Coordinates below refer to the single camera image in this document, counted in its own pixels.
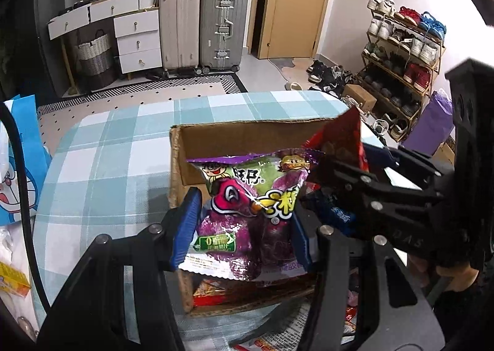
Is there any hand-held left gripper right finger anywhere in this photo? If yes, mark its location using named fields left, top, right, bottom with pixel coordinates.
left=291, top=213, right=449, bottom=351

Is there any blue cartoon bag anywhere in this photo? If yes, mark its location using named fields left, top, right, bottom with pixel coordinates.
left=0, top=94, right=53, bottom=227

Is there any white snack packet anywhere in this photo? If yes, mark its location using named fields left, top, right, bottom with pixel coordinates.
left=229, top=303, right=311, bottom=351

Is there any woven laundry basket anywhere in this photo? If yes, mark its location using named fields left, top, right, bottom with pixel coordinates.
left=73, top=29, right=117, bottom=76

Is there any group of racked shoes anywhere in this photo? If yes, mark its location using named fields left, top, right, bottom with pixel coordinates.
left=361, top=0, right=447, bottom=139

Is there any beige suitcase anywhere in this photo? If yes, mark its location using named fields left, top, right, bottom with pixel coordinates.
left=158, top=0, right=202, bottom=74

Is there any person's right hand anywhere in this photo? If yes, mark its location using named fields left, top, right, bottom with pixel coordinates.
left=435, top=254, right=486, bottom=295

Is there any silver suitcase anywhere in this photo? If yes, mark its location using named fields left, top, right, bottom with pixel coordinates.
left=199, top=0, right=250, bottom=74

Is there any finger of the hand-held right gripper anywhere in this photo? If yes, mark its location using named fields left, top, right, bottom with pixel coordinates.
left=364, top=144, right=453, bottom=196
left=300, top=159, right=445, bottom=221

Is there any brown cardboard box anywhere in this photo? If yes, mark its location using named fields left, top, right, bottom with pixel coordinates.
left=169, top=117, right=364, bottom=318

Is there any purple bag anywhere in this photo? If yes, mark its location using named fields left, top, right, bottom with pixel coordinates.
left=402, top=90, right=455, bottom=157

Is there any small yellow box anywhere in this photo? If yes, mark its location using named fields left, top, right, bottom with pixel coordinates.
left=0, top=259, right=32, bottom=298

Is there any black cable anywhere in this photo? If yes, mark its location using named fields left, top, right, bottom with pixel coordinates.
left=0, top=102, right=53, bottom=315

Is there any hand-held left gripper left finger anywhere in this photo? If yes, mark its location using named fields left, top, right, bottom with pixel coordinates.
left=36, top=186, right=204, bottom=351

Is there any white drawer dresser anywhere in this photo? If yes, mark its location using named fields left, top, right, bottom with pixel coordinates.
left=47, top=0, right=163, bottom=74

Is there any wooden shoe rack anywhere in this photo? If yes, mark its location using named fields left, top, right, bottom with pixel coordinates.
left=354, top=0, right=447, bottom=144

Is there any wooden door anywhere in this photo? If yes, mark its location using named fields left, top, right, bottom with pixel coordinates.
left=250, top=0, right=342, bottom=61

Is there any blue cookie packet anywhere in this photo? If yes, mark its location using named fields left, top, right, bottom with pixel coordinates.
left=320, top=189, right=358, bottom=236

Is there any grey refrigerator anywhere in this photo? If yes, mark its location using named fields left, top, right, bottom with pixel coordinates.
left=33, top=0, right=76, bottom=99

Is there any red chip packet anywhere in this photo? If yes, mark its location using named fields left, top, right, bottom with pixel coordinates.
left=304, top=106, right=368, bottom=182

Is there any purple snack packet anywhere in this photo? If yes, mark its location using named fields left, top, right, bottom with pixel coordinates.
left=186, top=148, right=325, bottom=283

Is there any small cardboard box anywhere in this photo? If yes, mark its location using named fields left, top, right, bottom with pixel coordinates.
left=341, top=83, right=378, bottom=113

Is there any red cookie packet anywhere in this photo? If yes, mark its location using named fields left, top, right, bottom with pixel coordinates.
left=192, top=277, right=311, bottom=308

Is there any checked tablecloth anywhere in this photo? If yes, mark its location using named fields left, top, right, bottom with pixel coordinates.
left=33, top=90, right=350, bottom=351

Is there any pile of dark shoes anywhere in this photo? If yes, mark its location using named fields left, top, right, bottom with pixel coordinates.
left=306, top=59, right=355, bottom=96

